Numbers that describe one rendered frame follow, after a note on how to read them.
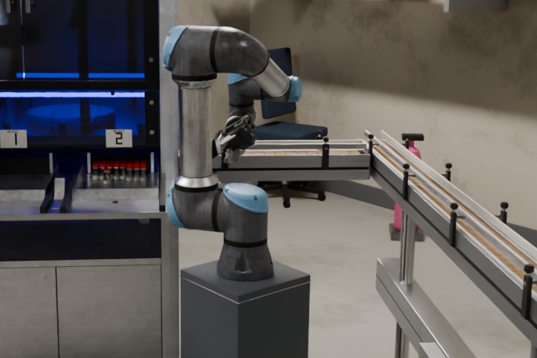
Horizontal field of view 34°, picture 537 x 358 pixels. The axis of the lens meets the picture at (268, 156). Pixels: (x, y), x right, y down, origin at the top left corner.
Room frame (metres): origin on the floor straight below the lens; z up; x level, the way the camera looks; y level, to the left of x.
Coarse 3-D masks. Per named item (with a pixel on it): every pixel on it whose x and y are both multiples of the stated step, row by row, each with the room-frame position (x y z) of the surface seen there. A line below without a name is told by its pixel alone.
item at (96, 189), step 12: (84, 180) 2.81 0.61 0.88; (96, 180) 2.81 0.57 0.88; (120, 180) 2.82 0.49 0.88; (156, 180) 2.83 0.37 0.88; (72, 192) 2.56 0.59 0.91; (84, 192) 2.57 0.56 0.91; (96, 192) 2.57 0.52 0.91; (108, 192) 2.58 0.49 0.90; (120, 192) 2.58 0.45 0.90; (132, 192) 2.59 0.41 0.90; (144, 192) 2.59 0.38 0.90; (156, 192) 2.59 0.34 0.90
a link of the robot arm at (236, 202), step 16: (224, 192) 2.19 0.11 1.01; (240, 192) 2.17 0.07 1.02; (256, 192) 2.19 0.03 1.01; (224, 208) 2.17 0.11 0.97; (240, 208) 2.15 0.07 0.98; (256, 208) 2.16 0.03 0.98; (224, 224) 2.17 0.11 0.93; (240, 224) 2.16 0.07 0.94; (256, 224) 2.16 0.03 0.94; (240, 240) 2.15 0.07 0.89; (256, 240) 2.16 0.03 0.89
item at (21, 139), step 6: (0, 132) 2.79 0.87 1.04; (6, 132) 2.79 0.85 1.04; (12, 132) 2.80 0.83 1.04; (18, 132) 2.80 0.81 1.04; (24, 132) 2.80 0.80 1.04; (0, 138) 2.79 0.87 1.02; (6, 138) 2.79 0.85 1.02; (12, 138) 2.80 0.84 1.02; (18, 138) 2.80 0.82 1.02; (24, 138) 2.80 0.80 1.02; (0, 144) 2.79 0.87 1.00; (6, 144) 2.79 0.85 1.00; (12, 144) 2.80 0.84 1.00; (18, 144) 2.80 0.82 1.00; (24, 144) 2.80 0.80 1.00
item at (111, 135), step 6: (108, 132) 2.83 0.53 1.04; (114, 132) 2.83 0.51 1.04; (120, 132) 2.84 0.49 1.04; (126, 132) 2.84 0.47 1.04; (108, 138) 2.83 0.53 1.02; (114, 138) 2.83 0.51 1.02; (126, 138) 2.84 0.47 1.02; (108, 144) 2.83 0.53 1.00; (114, 144) 2.83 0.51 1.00; (126, 144) 2.84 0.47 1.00
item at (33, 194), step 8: (56, 168) 2.84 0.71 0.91; (0, 176) 2.85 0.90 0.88; (8, 176) 2.85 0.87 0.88; (16, 176) 2.85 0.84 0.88; (24, 176) 2.85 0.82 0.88; (32, 176) 2.85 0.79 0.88; (40, 176) 2.86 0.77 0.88; (48, 176) 2.86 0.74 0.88; (0, 184) 2.74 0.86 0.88; (8, 184) 2.74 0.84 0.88; (16, 184) 2.74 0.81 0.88; (24, 184) 2.74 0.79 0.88; (32, 184) 2.75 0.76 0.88; (40, 184) 2.75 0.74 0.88; (48, 184) 2.63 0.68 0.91; (0, 192) 2.54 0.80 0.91; (8, 192) 2.54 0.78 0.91; (16, 192) 2.54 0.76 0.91; (24, 192) 2.55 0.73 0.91; (32, 192) 2.55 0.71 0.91; (40, 192) 2.55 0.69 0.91; (0, 200) 2.54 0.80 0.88; (8, 200) 2.54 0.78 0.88; (16, 200) 2.54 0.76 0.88; (24, 200) 2.55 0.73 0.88; (32, 200) 2.55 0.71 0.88; (40, 200) 2.55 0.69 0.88
